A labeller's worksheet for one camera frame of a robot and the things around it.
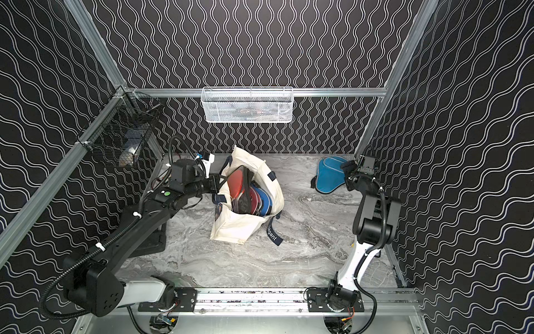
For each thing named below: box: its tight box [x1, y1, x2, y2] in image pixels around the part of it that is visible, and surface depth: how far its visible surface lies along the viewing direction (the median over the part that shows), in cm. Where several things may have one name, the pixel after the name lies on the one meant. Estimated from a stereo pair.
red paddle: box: [227, 164, 254, 214], surface depth 87 cm
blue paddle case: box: [249, 183, 273, 217], surface depth 88 cm
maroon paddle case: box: [248, 189, 263, 216], surface depth 87 cm
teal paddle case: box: [314, 155, 349, 195], surface depth 111 cm
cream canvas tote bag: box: [209, 144, 286, 247], surface depth 85 cm
